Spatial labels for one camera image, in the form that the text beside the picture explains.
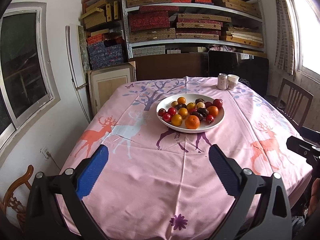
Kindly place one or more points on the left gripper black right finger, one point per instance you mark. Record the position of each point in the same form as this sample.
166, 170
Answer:
261, 208

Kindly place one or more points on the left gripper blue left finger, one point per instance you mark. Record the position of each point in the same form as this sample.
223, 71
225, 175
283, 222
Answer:
44, 219

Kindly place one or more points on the large orange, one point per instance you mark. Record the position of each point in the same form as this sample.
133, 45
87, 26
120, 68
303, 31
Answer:
213, 110
192, 122

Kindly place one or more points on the red tomato with stem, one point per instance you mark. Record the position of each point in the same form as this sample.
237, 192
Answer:
209, 119

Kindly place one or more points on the dark purple plum front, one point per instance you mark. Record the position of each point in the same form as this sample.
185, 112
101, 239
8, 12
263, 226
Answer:
203, 111

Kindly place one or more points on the pale yellow potato-like fruit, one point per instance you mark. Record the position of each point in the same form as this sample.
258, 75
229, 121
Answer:
200, 105

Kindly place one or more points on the small orange tomato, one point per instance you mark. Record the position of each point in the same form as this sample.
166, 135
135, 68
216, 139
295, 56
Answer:
176, 120

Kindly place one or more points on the yellow tomato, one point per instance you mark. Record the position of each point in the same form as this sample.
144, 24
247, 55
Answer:
191, 105

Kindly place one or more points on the yellow orange citrus front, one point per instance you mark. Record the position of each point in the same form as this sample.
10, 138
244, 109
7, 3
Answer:
183, 112

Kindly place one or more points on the red cherry tomato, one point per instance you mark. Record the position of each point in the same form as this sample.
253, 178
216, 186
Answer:
167, 117

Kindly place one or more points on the small orange kumquat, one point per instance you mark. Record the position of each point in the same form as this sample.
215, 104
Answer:
181, 100

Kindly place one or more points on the dark purple grape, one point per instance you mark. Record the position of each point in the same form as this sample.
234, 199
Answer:
162, 112

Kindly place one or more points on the person's right hand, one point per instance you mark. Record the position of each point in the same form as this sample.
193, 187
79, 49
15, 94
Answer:
314, 200

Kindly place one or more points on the dark wooden chair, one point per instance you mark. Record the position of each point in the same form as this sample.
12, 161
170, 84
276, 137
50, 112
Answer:
294, 101

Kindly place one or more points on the black monitor screen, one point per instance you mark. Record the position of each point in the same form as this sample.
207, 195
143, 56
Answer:
251, 70

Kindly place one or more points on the checked curtain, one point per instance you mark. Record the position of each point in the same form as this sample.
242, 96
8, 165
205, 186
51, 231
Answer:
285, 49

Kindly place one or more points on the white paper cup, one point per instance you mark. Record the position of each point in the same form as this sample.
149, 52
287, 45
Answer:
232, 81

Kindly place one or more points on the pink deer print tablecloth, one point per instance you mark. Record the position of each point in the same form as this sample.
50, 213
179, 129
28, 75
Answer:
159, 183

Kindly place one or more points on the pink drink can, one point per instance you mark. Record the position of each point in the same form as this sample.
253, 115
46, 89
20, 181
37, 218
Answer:
222, 81

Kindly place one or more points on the bright right window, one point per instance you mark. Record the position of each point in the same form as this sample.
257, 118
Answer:
307, 33

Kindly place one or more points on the wooden framed panel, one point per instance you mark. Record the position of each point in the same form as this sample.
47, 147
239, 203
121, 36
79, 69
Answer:
103, 82

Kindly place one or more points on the white oval plate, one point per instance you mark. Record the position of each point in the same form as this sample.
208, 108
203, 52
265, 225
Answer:
171, 101

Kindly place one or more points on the white leaning board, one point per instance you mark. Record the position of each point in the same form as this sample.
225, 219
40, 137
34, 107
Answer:
76, 68

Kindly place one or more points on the dark brown cabinet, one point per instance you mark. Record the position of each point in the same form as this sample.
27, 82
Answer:
170, 66

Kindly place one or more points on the metal storage shelf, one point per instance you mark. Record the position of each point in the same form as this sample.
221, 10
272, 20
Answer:
155, 27

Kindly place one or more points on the window with white frame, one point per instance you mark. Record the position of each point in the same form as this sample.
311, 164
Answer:
28, 88

